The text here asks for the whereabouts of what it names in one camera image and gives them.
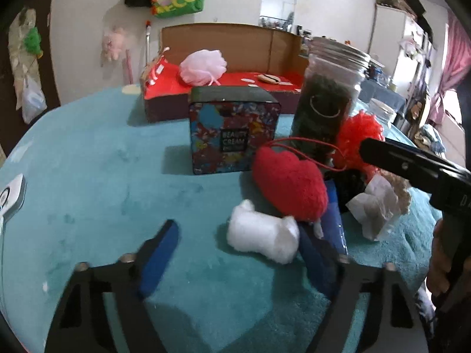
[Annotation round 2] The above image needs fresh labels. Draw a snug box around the table with blue cloth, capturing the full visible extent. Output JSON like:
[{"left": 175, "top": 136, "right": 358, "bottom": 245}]
[{"left": 359, "top": 79, "right": 407, "bottom": 118}]

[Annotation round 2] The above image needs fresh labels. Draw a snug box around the colourful printed tin box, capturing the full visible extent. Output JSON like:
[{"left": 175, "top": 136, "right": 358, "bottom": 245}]
[{"left": 188, "top": 86, "right": 283, "bottom": 175}]

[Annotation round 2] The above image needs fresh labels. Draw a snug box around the blue packet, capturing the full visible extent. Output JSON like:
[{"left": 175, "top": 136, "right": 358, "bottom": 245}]
[{"left": 324, "top": 179, "right": 349, "bottom": 255}]

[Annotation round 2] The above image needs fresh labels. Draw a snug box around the white plastic bag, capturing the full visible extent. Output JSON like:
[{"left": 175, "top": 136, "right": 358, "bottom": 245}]
[{"left": 21, "top": 77, "right": 48, "bottom": 124}]

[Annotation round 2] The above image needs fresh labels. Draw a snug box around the green plush toy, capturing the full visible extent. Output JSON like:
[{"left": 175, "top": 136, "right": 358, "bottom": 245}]
[{"left": 24, "top": 27, "right": 42, "bottom": 57}]

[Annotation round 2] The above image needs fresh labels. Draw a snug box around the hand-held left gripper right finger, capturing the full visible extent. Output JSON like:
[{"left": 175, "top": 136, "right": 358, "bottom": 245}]
[{"left": 298, "top": 224, "right": 431, "bottom": 353}]

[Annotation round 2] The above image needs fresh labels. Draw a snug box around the wall mirror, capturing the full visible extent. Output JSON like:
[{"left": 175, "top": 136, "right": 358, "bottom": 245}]
[{"left": 259, "top": 0, "right": 298, "bottom": 30}]

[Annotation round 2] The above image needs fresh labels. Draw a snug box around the white wardrobe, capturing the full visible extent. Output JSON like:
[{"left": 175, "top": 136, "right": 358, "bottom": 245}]
[{"left": 370, "top": 4, "right": 431, "bottom": 92}]

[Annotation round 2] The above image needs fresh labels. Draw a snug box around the dark wooden door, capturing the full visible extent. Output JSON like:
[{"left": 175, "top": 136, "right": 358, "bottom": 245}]
[{"left": 0, "top": 0, "right": 61, "bottom": 159}]

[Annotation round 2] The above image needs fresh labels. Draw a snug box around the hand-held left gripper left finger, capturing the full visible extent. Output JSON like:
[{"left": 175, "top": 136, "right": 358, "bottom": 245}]
[{"left": 44, "top": 219, "right": 181, "bottom": 353}]

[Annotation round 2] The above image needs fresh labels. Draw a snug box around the person's right hand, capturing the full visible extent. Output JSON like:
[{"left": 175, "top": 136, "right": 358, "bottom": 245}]
[{"left": 426, "top": 218, "right": 452, "bottom": 299}]

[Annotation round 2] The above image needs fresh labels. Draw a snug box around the cream crochet piece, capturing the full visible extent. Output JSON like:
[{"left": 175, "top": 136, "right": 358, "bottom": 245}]
[{"left": 383, "top": 171, "right": 412, "bottom": 216}]

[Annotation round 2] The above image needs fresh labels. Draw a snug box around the cardboard box with red lining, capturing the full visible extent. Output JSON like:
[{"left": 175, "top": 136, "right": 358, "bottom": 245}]
[{"left": 142, "top": 23, "right": 313, "bottom": 124}]

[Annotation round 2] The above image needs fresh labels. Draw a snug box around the white device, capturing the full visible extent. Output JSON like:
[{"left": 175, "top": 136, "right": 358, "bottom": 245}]
[{"left": 0, "top": 174, "right": 26, "bottom": 221}]

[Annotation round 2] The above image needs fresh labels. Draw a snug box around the patterned bag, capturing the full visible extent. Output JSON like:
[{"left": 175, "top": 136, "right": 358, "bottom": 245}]
[{"left": 376, "top": 0, "right": 416, "bottom": 13}]

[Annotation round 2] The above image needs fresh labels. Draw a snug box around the glass jar with metal lid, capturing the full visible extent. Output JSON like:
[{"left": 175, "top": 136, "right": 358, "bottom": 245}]
[{"left": 291, "top": 37, "right": 372, "bottom": 166}]

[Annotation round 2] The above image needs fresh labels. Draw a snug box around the small jar with white lid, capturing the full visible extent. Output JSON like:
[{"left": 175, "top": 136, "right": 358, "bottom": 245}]
[{"left": 366, "top": 98, "right": 399, "bottom": 126}]

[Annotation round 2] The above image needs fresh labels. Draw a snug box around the black fuzzy ball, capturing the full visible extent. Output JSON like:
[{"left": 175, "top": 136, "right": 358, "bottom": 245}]
[{"left": 333, "top": 169, "right": 369, "bottom": 214}]

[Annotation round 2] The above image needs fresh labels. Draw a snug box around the pink curtain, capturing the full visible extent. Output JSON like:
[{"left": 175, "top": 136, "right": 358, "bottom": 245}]
[{"left": 429, "top": 9, "right": 468, "bottom": 126}]

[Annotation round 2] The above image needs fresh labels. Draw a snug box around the pale pink plush toy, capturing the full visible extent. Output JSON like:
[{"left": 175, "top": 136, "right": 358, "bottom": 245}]
[{"left": 102, "top": 27, "right": 127, "bottom": 61}]

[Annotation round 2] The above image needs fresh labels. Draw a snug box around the red mesh bath pouf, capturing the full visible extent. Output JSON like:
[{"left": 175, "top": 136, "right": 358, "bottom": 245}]
[{"left": 336, "top": 113, "right": 385, "bottom": 177}]

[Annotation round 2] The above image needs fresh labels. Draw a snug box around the pale pink bath pouf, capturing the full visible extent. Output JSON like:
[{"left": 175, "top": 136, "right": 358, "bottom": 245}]
[{"left": 179, "top": 49, "right": 228, "bottom": 87}]

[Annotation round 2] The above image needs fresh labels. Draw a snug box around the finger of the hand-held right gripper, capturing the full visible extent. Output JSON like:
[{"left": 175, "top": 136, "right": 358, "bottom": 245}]
[{"left": 360, "top": 138, "right": 471, "bottom": 192}]

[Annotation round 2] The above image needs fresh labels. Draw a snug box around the hanging door organizer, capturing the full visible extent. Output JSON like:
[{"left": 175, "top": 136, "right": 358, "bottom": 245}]
[{"left": 8, "top": 9, "right": 41, "bottom": 85}]

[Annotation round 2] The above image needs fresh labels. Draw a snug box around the red plush heart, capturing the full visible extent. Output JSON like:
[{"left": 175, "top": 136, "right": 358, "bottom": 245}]
[{"left": 252, "top": 137, "right": 348, "bottom": 222}]

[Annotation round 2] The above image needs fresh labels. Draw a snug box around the crumpled white tissue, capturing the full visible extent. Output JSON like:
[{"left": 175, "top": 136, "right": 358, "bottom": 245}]
[{"left": 346, "top": 174, "right": 403, "bottom": 241}]

